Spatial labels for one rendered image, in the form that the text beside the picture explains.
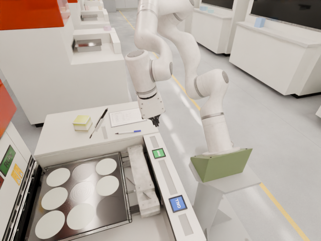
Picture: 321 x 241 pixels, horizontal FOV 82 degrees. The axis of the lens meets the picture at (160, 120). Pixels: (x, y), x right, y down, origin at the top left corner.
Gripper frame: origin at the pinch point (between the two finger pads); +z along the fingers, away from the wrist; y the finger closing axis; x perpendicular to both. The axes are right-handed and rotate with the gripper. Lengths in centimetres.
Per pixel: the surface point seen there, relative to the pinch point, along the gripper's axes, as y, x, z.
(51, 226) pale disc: -50, -23, 12
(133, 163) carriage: -16.9, -0.5, 20.8
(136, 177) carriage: -16.7, -9.4, 20.9
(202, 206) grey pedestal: 13, -14, 67
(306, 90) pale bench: 264, 132, 151
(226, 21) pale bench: 252, 359, 82
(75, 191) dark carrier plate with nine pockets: -42.6, -10.6, 13.6
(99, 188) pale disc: -33.0, -11.7, 15.5
